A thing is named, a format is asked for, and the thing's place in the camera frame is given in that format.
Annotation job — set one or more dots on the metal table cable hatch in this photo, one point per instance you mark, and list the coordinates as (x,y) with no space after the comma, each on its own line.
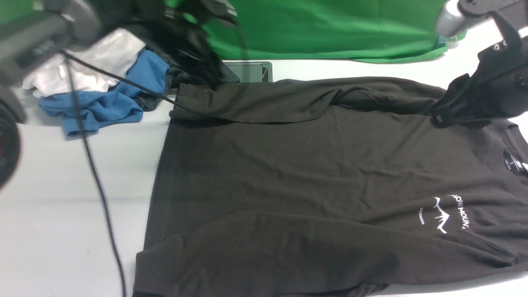
(251,71)

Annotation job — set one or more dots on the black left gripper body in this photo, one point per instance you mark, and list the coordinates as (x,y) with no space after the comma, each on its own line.
(179,32)

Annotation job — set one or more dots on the dark gray long-sleeve top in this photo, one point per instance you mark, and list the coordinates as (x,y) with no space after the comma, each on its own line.
(329,188)

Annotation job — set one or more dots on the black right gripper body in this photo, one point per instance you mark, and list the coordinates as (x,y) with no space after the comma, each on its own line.
(497,90)

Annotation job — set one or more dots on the green backdrop cloth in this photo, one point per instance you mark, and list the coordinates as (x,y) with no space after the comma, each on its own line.
(373,31)

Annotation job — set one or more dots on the white crumpled garment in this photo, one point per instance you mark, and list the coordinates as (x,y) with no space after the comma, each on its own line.
(116,53)

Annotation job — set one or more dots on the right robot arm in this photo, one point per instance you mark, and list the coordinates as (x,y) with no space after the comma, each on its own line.
(509,16)

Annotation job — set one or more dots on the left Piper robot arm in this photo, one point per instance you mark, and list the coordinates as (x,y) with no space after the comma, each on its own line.
(33,39)

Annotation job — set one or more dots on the blue crumpled garment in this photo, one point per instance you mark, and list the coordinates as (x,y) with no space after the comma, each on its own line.
(122,104)

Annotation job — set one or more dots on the black crumpled garment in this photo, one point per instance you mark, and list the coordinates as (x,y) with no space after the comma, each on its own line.
(170,76)

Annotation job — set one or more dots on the blue binder clip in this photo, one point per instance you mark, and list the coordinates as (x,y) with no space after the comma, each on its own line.
(443,42)

